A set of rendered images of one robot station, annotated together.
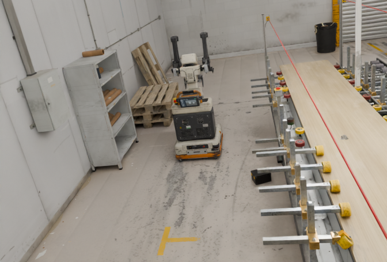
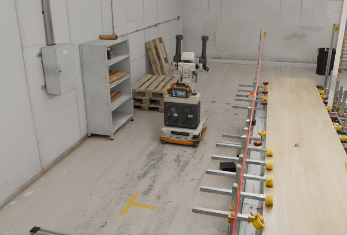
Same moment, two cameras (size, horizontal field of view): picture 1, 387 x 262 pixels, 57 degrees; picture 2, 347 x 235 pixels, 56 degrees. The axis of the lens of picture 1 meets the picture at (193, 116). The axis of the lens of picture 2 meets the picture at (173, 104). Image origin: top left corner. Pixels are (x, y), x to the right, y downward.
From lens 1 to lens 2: 0.42 m
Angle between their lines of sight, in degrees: 5
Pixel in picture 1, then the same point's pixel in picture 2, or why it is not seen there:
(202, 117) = (188, 109)
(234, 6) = (247, 19)
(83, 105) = (91, 79)
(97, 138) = (96, 109)
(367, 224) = (284, 215)
